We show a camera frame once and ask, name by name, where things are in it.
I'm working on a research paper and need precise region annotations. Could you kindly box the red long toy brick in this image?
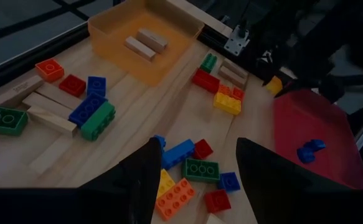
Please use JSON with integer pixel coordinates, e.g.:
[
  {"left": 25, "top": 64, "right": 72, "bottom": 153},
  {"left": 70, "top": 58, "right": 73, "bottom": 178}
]
[{"left": 191, "top": 68, "right": 221, "bottom": 95}]

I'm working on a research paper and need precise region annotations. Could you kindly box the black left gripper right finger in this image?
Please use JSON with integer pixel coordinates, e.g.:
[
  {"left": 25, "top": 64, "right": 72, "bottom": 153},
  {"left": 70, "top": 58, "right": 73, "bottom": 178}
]
[{"left": 273, "top": 79, "right": 298, "bottom": 99}]

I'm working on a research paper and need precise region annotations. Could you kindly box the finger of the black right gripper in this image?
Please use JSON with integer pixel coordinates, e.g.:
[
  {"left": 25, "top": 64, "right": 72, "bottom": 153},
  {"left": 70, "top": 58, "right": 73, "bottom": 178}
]
[
  {"left": 261, "top": 70, "right": 277, "bottom": 87},
  {"left": 235, "top": 137, "right": 363, "bottom": 224}
]

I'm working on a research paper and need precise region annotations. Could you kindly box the green long toy brick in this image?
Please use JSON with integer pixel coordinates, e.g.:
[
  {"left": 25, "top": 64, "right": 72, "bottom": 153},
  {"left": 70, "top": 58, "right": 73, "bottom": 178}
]
[
  {"left": 181, "top": 157, "right": 221, "bottom": 184},
  {"left": 80, "top": 101, "right": 116, "bottom": 142}
]

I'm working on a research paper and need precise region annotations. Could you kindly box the black frame rail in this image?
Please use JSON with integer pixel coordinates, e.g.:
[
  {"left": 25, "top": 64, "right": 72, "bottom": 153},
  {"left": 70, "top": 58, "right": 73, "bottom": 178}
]
[{"left": 196, "top": 24, "right": 263, "bottom": 68}]

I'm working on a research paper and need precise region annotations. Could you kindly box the silver metal bracket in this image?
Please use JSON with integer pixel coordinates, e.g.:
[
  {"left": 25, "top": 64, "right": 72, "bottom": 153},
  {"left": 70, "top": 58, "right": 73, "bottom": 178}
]
[{"left": 223, "top": 24, "right": 251, "bottom": 57}]

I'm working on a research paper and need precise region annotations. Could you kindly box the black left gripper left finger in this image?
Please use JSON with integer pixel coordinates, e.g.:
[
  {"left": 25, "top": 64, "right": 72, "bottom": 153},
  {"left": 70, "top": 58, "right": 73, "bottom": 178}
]
[{"left": 0, "top": 136, "right": 163, "bottom": 224}]

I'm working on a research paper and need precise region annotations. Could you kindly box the yellow long toy brick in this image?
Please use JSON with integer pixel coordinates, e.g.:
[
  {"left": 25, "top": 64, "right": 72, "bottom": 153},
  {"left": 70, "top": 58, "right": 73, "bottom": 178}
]
[{"left": 156, "top": 168, "right": 176, "bottom": 199}]

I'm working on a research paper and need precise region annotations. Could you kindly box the peach plastic bin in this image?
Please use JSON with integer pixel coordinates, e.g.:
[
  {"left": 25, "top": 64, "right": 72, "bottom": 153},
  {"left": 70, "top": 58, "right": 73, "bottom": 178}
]
[{"left": 87, "top": 0, "right": 205, "bottom": 87}]

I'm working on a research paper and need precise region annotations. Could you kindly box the orange long toy brick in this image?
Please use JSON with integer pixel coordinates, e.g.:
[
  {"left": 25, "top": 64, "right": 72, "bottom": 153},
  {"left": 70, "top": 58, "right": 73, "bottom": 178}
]
[{"left": 155, "top": 177, "right": 197, "bottom": 222}]

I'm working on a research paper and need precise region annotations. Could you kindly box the orange small toy brick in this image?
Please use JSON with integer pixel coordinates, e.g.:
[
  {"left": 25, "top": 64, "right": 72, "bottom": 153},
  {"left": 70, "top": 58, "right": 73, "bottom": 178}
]
[{"left": 217, "top": 83, "right": 233, "bottom": 97}]

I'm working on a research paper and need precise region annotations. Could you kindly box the blue long toy brick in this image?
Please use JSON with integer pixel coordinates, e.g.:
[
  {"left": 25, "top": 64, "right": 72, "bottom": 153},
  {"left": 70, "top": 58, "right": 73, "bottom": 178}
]
[
  {"left": 68, "top": 92, "right": 108, "bottom": 128},
  {"left": 161, "top": 138, "right": 196, "bottom": 171}
]

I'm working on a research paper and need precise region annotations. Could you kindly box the pink plastic bin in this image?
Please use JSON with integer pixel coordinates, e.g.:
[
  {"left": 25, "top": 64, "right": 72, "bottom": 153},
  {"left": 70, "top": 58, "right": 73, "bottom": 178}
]
[{"left": 272, "top": 88, "right": 363, "bottom": 190}]

